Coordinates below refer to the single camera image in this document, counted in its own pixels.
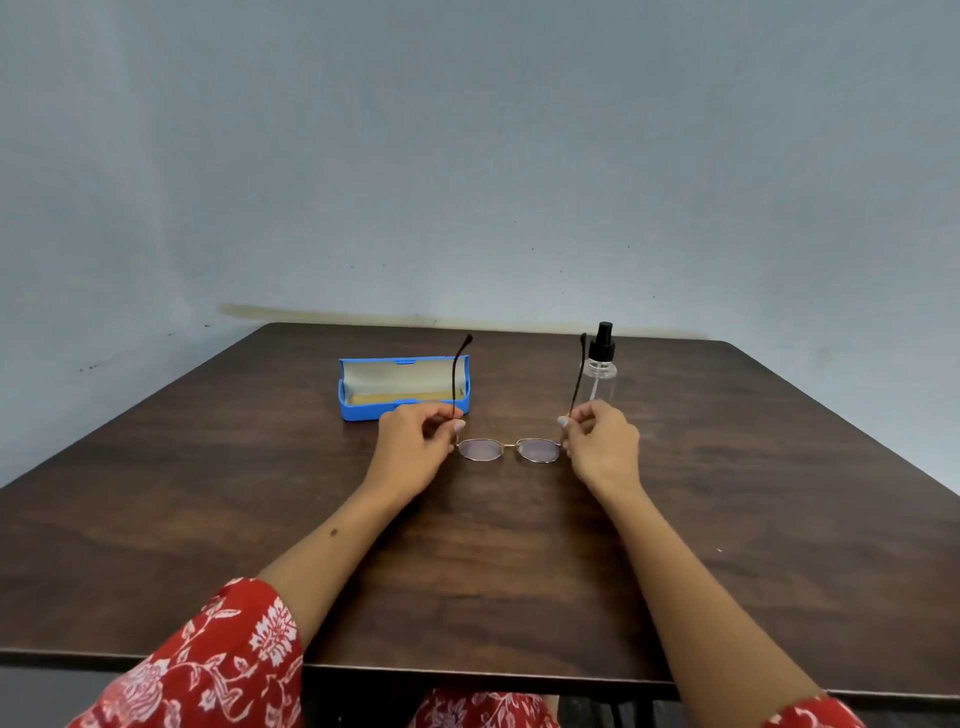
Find person's left hand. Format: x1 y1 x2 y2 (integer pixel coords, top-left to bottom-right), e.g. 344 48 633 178
363 401 467 508

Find person's right hand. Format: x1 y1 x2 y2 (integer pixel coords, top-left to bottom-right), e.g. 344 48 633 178
558 399 643 505

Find thin metal frame eyeglasses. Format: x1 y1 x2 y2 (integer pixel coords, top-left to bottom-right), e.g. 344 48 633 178
449 333 589 466

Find person's right forearm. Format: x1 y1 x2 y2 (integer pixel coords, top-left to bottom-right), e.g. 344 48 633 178
591 480 826 714

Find person's left forearm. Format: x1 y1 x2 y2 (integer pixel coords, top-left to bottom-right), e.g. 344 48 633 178
256 480 423 650

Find clear spray bottle black cap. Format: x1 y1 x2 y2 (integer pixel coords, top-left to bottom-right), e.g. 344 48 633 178
580 321 619 407

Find blue eyeglasses case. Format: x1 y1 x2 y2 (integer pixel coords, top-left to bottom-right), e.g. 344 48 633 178
337 354 473 423

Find red floral dress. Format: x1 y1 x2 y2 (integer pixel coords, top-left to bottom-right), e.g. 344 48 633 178
66 576 865 728

